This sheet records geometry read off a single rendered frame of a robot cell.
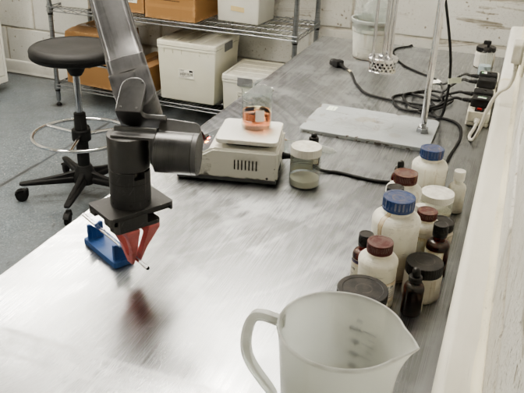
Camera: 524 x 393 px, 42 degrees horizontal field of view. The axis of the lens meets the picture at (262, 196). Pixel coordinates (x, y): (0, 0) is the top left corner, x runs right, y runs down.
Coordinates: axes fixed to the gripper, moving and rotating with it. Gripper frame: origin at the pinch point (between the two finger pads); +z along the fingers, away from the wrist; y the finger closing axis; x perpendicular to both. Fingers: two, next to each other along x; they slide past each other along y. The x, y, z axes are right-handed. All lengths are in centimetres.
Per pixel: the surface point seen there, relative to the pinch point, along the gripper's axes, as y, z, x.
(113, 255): -1.3, 1.2, 3.8
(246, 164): 33.3, -0.9, 14.4
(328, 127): 67, 2, 25
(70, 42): 75, 15, 173
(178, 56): 154, 42, 216
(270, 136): 39.0, -5.5, 14.2
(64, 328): -14.2, 3.0, -5.7
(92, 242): -1.4, 2.1, 10.5
